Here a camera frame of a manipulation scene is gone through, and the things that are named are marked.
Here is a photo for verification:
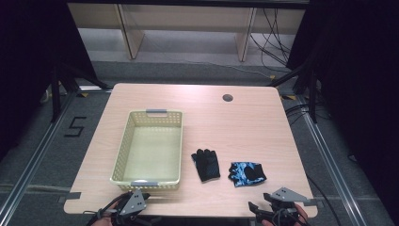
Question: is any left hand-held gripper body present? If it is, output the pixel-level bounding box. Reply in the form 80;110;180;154
107;188;152;226

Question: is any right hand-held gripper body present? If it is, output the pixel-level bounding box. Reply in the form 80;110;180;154
269;186;318;222

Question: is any blue patterned fingerless glove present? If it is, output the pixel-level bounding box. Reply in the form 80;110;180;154
228;161;267;188

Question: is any pale yellow perforated plastic basket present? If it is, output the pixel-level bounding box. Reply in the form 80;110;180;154
109;108;184;192

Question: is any black fingerless glove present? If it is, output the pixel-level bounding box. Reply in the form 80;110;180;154
191;148;221;184

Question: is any person's right hand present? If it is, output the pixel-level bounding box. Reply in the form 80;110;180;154
262;203;311;226

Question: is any person's left hand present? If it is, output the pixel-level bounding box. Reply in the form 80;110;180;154
90;202;120;226

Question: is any black metal stand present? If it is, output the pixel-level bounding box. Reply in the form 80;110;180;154
266;62;318;124
51;61;111;123

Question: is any black curtain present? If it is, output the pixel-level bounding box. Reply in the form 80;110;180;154
286;0;399;218
0;0;99;159

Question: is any light wooden shelf unit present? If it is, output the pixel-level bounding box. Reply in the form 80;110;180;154
67;3;307;62

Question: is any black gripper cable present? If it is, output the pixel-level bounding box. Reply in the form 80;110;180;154
82;208;111;226

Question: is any black floor cable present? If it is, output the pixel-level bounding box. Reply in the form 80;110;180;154
305;173;343;226

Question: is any aluminium floor rail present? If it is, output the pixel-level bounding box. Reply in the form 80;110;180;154
0;89;111;222
295;93;369;226

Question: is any thin floor cable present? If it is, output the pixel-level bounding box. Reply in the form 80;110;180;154
137;56;276;80

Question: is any bundle of black cables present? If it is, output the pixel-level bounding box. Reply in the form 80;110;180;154
249;8;293;68

